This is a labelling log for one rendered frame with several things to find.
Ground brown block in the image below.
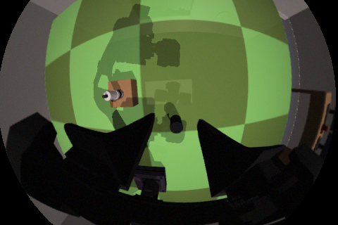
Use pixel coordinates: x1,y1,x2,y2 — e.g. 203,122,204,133
108,79,139,108

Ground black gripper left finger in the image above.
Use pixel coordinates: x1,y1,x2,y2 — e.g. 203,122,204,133
64,113,155,191

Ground black marker cap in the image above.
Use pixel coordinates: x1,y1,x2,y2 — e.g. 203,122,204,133
170,115,183,133

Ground white marker with black band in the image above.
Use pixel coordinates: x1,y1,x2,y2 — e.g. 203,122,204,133
102,90,123,101

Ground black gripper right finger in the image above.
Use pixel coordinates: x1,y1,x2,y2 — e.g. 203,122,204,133
197,119,284,198

